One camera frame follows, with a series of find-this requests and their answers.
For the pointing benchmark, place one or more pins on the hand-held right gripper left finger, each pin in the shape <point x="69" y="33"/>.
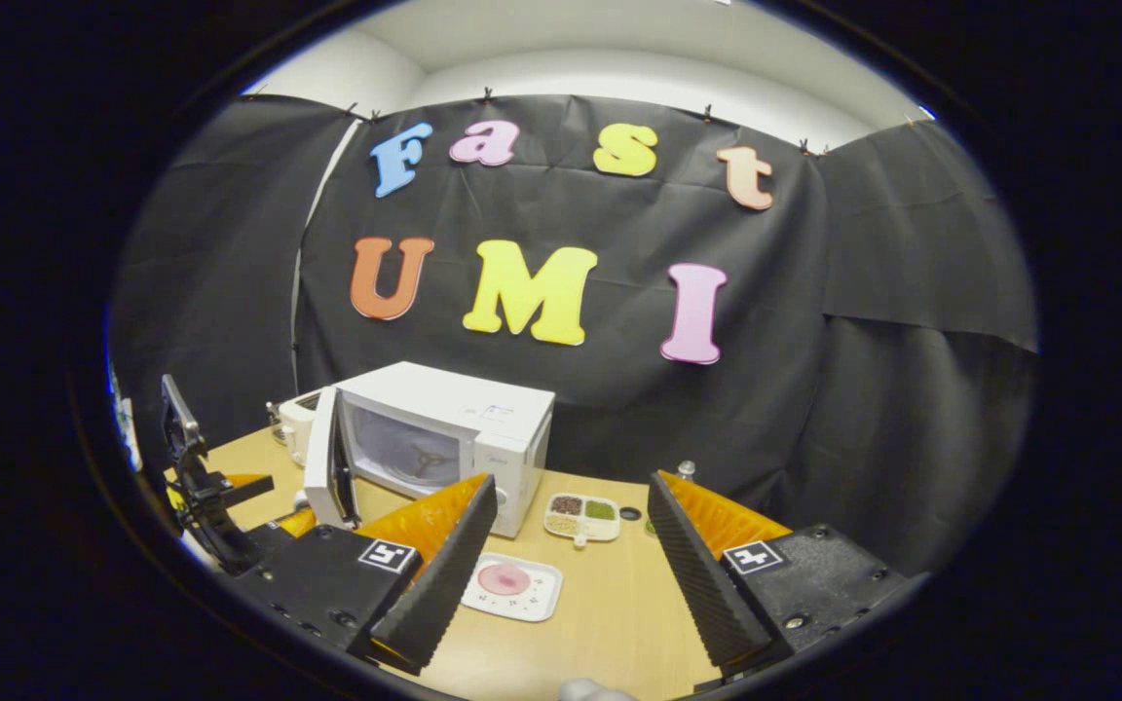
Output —
<point x="444" y="584"/>

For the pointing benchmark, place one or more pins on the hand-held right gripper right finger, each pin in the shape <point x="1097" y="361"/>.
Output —
<point x="697" y="584"/>

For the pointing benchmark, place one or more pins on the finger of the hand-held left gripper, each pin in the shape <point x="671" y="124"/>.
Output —
<point x="298" y="522"/>
<point x="247" y="490"/>

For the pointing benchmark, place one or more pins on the white divided dish with beans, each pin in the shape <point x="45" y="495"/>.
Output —
<point x="582" y="516"/>

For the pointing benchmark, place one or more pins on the white plate with pink food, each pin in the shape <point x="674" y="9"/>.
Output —
<point x="512" y="587"/>

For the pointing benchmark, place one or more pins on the white microwave oven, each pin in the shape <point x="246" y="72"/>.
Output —
<point x="454" y="399"/>

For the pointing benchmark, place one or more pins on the black backdrop cloth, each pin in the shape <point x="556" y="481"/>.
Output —
<point x="814" y="389"/>

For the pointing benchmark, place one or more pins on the green label drink bottle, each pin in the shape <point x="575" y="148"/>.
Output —
<point x="686" y="470"/>

